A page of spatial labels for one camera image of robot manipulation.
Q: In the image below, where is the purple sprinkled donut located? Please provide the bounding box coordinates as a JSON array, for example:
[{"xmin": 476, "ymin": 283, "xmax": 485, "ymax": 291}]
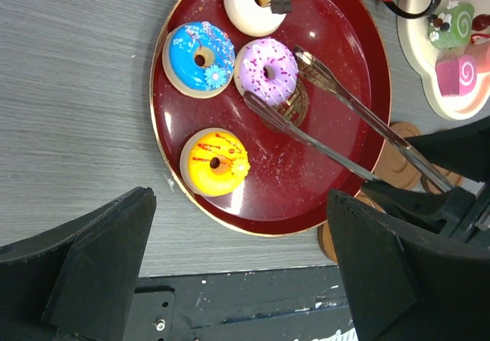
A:
[{"xmin": 234, "ymin": 37, "xmax": 299, "ymax": 106}]

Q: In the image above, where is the green swirl roll cake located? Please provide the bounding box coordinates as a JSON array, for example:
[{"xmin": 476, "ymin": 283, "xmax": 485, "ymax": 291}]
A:
[{"xmin": 427, "ymin": 1, "xmax": 475, "ymax": 50}]

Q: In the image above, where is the round red lacquer tray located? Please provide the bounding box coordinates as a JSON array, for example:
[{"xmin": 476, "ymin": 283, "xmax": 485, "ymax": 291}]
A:
[{"xmin": 149, "ymin": 0, "xmax": 391, "ymax": 236}]

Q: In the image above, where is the yellow frosted donut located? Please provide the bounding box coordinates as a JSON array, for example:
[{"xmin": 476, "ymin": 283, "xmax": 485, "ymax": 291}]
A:
[{"xmin": 179, "ymin": 127, "xmax": 250, "ymax": 197}]

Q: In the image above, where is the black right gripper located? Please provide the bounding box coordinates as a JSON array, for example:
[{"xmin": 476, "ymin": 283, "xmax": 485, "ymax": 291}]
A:
[{"xmin": 362, "ymin": 118, "xmax": 489, "ymax": 248}]

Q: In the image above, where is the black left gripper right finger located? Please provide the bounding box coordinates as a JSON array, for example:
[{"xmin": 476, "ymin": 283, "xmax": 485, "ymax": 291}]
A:
[{"xmin": 327, "ymin": 190, "xmax": 489, "ymax": 340}]

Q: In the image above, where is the three-tier cream cake stand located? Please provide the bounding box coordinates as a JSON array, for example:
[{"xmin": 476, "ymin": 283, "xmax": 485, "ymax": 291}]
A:
[{"xmin": 397, "ymin": 0, "xmax": 489, "ymax": 120}]

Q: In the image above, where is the brown wooden saucer left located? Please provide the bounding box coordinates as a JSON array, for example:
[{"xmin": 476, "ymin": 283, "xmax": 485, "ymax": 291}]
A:
[{"xmin": 374, "ymin": 141, "xmax": 421, "ymax": 190}]

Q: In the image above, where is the pink swirl roll cake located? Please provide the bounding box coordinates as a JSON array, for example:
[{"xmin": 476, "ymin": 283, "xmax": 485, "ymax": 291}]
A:
[
  {"xmin": 465, "ymin": 42, "xmax": 490, "ymax": 74},
  {"xmin": 435, "ymin": 54, "xmax": 478, "ymax": 97}
]

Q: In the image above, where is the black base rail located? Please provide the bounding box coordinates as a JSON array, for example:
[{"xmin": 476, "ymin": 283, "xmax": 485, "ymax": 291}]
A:
[{"xmin": 123, "ymin": 266, "xmax": 358, "ymax": 340}]

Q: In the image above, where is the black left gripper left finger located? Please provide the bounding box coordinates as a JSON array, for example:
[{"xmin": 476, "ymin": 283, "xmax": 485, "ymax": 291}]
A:
[{"xmin": 1, "ymin": 187, "xmax": 156, "ymax": 340}]

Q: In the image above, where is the blue frosted donut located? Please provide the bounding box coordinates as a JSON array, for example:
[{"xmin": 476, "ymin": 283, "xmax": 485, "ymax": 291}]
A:
[{"xmin": 162, "ymin": 21, "xmax": 236, "ymax": 99}]

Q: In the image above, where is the chocolate white frosted donut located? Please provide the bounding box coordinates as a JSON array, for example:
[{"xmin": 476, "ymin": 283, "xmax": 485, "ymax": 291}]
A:
[{"xmin": 224, "ymin": 0, "xmax": 292, "ymax": 38}]

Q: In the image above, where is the brown wooden saucer front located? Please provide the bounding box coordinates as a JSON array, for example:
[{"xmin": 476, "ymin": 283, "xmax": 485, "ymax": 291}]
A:
[{"xmin": 317, "ymin": 192, "xmax": 384, "ymax": 264}]

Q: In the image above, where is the pink swirl roll cake front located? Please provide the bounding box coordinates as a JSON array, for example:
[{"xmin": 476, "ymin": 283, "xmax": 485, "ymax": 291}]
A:
[{"xmin": 435, "ymin": 54, "xmax": 478, "ymax": 97}]

